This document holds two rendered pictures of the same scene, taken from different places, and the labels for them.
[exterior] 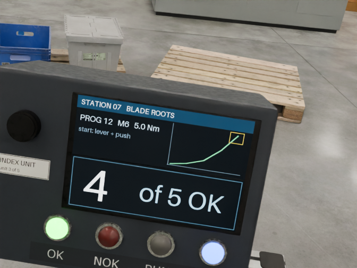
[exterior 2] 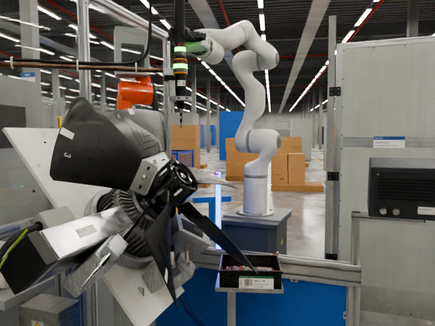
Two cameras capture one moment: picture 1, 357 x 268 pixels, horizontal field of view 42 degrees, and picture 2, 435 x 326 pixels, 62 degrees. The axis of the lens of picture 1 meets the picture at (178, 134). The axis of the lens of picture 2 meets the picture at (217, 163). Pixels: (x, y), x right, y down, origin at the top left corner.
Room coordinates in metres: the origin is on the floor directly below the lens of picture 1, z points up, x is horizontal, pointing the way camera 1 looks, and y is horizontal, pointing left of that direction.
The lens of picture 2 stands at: (1.81, -0.19, 1.34)
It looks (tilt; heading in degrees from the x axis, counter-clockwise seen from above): 5 degrees down; 199
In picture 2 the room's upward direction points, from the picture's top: straight up
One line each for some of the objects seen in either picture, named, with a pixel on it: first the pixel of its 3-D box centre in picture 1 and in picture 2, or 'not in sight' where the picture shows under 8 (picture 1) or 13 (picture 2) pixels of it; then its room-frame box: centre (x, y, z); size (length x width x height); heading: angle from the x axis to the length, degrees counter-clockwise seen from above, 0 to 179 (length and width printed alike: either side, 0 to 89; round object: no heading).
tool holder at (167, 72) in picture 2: not in sight; (177, 85); (0.77, -0.67, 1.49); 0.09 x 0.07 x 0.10; 124
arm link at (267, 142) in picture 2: not in sight; (261, 153); (0.04, -0.55, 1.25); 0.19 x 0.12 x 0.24; 80
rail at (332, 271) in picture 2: not in sight; (242, 261); (0.40, -0.56, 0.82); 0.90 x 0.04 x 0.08; 89
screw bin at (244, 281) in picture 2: not in sight; (249, 271); (0.57, -0.49, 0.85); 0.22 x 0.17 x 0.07; 105
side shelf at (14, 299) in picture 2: not in sight; (24, 277); (0.86, -1.22, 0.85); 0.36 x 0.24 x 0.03; 179
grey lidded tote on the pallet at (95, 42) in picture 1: (91, 45); not in sight; (3.43, 0.76, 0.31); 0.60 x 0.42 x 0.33; 17
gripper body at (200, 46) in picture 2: not in sight; (193, 41); (0.65, -0.66, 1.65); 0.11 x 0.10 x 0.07; 179
